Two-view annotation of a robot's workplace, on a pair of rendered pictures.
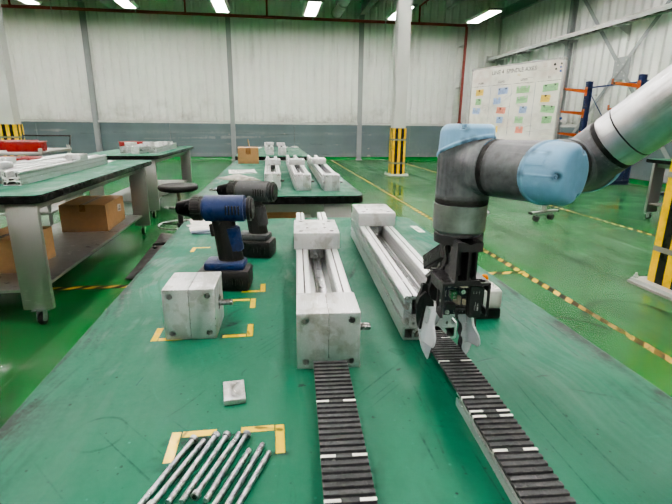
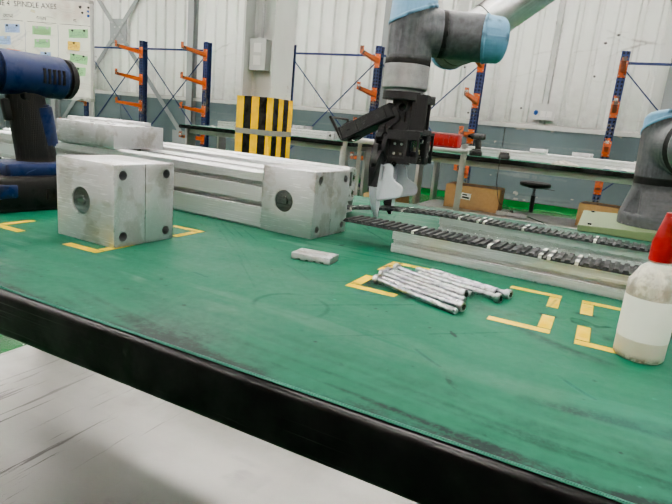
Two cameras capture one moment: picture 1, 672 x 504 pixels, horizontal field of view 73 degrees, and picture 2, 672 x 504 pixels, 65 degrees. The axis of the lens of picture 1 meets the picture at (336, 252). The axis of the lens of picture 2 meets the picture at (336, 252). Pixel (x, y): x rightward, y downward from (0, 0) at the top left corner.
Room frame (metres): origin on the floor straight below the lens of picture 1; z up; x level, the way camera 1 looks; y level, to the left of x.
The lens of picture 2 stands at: (0.20, 0.65, 0.94)
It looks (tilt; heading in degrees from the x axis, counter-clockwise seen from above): 13 degrees down; 304
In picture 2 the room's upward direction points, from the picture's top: 5 degrees clockwise
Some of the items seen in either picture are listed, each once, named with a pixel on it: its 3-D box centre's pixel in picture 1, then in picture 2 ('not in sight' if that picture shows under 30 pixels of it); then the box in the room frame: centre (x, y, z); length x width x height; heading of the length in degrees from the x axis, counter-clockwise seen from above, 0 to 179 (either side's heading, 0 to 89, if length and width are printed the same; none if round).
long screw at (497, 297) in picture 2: (228, 482); (457, 285); (0.40, 0.11, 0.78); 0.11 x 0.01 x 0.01; 167
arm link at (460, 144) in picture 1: (466, 164); (413, 30); (0.65, -0.18, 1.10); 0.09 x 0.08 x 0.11; 37
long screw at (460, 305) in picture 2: (179, 470); (420, 292); (0.42, 0.17, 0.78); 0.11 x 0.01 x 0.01; 166
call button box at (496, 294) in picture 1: (470, 297); not in sight; (0.88, -0.28, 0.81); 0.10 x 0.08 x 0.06; 95
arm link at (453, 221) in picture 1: (461, 218); (406, 80); (0.65, -0.18, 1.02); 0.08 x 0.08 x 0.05
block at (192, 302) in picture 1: (201, 304); (124, 197); (0.79, 0.25, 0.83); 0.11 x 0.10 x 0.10; 96
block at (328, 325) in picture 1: (333, 328); (310, 198); (0.69, 0.00, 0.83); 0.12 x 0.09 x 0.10; 95
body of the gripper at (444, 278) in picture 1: (456, 272); (403, 129); (0.64, -0.18, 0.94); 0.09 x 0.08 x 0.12; 5
